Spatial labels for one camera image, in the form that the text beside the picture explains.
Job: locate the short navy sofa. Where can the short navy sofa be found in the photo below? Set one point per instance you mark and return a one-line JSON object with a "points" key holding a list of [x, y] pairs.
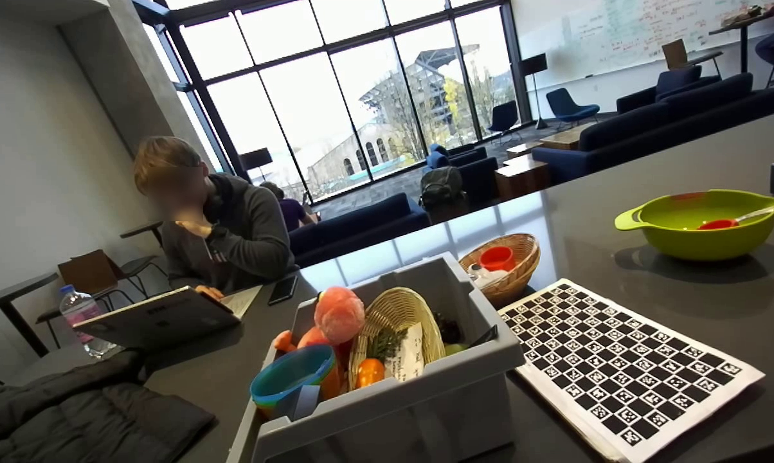
{"points": [[351, 226]]}

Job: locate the dark backpack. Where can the dark backpack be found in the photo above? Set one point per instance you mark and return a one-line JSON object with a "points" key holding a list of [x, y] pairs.
{"points": [[442, 193]]}

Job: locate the pink plush toy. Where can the pink plush toy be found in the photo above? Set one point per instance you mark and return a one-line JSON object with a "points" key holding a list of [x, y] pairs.
{"points": [[338, 311]]}

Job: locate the person in purple top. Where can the person in purple top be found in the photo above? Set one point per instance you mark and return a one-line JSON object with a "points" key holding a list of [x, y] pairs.
{"points": [[288, 208]]}

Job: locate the navy armchair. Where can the navy armchair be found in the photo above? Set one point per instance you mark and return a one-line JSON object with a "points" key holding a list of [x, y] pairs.
{"points": [[476, 175]]}

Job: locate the red plastic cup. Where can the red plastic cup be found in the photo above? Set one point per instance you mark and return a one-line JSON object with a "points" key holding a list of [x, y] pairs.
{"points": [[496, 258]]}

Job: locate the black smartphone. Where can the black smartphone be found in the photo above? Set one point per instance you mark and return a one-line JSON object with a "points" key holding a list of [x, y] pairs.
{"points": [[282, 291]]}

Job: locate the white toy piece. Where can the white toy piece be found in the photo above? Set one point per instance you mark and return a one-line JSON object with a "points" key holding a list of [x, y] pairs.
{"points": [[408, 350]]}

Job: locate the orange toy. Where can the orange toy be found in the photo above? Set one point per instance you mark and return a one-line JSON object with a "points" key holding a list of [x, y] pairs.
{"points": [[303, 337]]}

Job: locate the small orange toy fruit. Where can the small orange toy fruit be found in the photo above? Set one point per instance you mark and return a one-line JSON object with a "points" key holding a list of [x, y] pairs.
{"points": [[368, 373]]}

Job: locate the wooden coffee table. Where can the wooden coffee table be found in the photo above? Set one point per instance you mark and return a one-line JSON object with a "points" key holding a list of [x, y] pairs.
{"points": [[521, 179]]}

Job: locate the seated person in grey sweater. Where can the seated person in grey sweater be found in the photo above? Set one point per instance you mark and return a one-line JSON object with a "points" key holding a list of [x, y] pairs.
{"points": [[240, 231]]}

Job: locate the white paper sheet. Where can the white paper sheet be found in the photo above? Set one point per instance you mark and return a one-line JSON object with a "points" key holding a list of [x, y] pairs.
{"points": [[243, 298]]}

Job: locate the dark lounge chair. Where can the dark lounge chair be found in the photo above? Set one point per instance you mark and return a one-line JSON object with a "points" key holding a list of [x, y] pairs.
{"points": [[504, 116]]}

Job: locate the blue plastic cup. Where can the blue plastic cup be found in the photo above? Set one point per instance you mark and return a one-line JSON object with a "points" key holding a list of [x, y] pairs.
{"points": [[287, 375]]}

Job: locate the grey plastic bin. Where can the grey plastic bin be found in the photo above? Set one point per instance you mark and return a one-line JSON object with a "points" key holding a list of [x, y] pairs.
{"points": [[419, 413]]}

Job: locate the large black framed window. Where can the large black framed window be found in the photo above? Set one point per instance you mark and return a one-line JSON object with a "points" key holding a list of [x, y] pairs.
{"points": [[320, 55]]}

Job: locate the blue lounge chair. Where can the blue lounge chair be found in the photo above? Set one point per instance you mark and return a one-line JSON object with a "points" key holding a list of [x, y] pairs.
{"points": [[566, 104]]}

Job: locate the grey open laptop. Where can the grey open laptop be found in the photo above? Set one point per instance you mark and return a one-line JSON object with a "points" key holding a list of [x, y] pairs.
{"points": [[157, 320]]}

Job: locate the black white calibration board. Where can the black white calibration board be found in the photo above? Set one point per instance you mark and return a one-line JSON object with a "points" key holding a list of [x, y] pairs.
{"points": [[626, 368]]}

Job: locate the long navy sofa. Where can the long navy sofa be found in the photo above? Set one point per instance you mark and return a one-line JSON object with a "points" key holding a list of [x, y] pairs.
{"points": [[660, 129]]}

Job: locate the brown chair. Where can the brown chair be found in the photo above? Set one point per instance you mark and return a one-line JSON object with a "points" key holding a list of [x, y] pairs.
{"points": [[91, 271]]}

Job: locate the green plastic bowl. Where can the green plastic bowl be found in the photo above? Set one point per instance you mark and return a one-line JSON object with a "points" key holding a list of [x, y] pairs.
{"points": [[703, 243]]}

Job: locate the clear plastic water bottle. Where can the clear plastic water bottle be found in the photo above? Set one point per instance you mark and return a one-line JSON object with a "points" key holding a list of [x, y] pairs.
{"points": [[77, 309]]}

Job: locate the wooden chair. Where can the wooden chair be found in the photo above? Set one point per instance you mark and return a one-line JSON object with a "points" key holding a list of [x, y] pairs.
{"points": [[674, 55]]}

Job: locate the dark grey puffer jacket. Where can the dark grey puffer jacket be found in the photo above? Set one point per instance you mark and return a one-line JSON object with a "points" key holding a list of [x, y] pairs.
{"points": [[77, 419]]}

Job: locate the dark side table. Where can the dark side table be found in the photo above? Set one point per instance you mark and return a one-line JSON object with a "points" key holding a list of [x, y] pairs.
{"points": [[8, 296]]}

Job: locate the high dark table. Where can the high dark table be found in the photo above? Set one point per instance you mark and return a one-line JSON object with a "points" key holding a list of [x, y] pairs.
{"points": [[742, 27]]}

